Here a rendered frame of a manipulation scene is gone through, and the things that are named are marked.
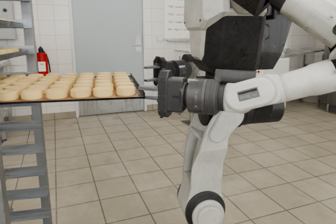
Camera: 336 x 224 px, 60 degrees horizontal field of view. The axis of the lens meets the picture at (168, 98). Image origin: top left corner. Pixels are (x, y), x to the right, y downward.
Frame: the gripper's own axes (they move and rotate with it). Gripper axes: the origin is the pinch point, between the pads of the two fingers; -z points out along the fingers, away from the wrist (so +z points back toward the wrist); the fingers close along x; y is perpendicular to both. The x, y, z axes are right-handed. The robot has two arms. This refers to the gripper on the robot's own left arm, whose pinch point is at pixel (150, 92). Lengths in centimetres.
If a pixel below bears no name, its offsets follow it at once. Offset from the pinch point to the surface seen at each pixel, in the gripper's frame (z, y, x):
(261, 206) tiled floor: 34, -128, -105
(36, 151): -50, -12, -28
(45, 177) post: -49, -14, -40
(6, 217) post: -26.6, 24.1, -27.1
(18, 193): -58, -8, -45
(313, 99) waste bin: 119, -504, -99
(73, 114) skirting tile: -234, -282, -103
